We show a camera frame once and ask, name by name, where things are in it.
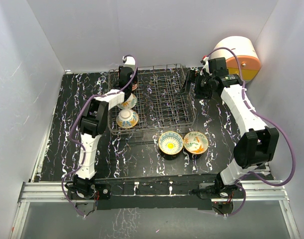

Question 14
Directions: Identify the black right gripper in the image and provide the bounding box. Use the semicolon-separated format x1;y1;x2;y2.
179;70;215;100

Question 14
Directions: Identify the round pastel drawer cabinet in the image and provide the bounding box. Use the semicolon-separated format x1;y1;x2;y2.
210;36;261;83

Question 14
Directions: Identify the red orange floral bowl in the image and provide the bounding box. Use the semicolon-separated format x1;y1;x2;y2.
132;84;138;91

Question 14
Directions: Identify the orange flower leaf bowl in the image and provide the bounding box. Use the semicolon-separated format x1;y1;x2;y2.
183;131;209;154

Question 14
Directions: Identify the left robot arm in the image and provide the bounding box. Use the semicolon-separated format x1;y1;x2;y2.
68;54;138;199

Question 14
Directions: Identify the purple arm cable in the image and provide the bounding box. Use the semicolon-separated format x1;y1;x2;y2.
61;54;139;217
204;47;296;217

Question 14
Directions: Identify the blue and yellow patterned bowl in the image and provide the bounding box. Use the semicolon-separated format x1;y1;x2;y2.
117;109;139;129

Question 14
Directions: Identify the grey wire dish rack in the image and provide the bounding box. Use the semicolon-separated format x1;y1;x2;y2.
108;64;196;135

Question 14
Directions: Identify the blue scalloped sun bowl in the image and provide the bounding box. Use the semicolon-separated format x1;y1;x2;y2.
158;131;183;155

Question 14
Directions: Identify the yellow rim leaf bowl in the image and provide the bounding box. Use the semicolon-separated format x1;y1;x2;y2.
117;93;138;110

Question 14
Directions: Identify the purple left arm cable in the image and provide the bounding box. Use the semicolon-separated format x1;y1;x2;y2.
61;54;139;217

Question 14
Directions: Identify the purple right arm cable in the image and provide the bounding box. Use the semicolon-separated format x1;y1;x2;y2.
204;47;296;217

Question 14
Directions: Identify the aluminium rail frame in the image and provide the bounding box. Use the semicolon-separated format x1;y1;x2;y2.
10;98;300;239

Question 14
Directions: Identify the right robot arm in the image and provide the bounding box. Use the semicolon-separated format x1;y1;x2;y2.
179;57;279;198

